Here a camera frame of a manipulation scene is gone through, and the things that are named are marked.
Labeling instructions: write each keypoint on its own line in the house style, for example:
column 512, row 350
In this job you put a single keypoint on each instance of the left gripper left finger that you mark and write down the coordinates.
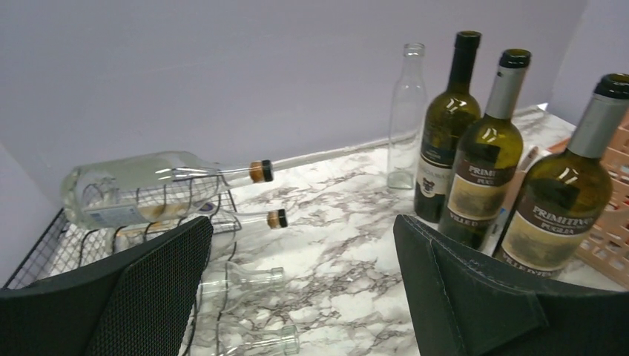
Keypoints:
column 134, row 302

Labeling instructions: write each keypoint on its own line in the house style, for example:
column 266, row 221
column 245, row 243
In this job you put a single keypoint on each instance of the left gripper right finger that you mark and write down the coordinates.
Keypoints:
column 463, row 302

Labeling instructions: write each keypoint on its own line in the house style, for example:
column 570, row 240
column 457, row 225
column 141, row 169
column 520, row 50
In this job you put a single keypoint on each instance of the clear rounded glass bottle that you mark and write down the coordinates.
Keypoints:
column 225, row 285

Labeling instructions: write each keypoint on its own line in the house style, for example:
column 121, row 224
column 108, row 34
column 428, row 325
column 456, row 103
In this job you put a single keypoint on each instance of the wine bottle silver foil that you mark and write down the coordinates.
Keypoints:
column 562, row 195
column 486, row 158

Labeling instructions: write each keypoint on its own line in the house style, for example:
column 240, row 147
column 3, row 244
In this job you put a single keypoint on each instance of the dark green wine bottle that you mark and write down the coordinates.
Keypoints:
column 448, row 115

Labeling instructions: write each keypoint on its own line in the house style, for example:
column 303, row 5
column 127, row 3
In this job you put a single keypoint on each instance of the clear bottle in rack top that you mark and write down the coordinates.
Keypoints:
column 151, row 188

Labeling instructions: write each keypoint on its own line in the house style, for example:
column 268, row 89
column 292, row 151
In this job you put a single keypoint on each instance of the clear glass bottle in rack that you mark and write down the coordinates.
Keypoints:
column 235, row 339

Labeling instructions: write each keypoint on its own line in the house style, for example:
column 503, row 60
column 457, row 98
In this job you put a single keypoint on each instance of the pink plastic organizer basket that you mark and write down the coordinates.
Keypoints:
column 605, row 249

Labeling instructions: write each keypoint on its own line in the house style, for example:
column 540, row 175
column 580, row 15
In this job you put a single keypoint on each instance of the black wire wine rack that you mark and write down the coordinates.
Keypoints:
column 63, row 247

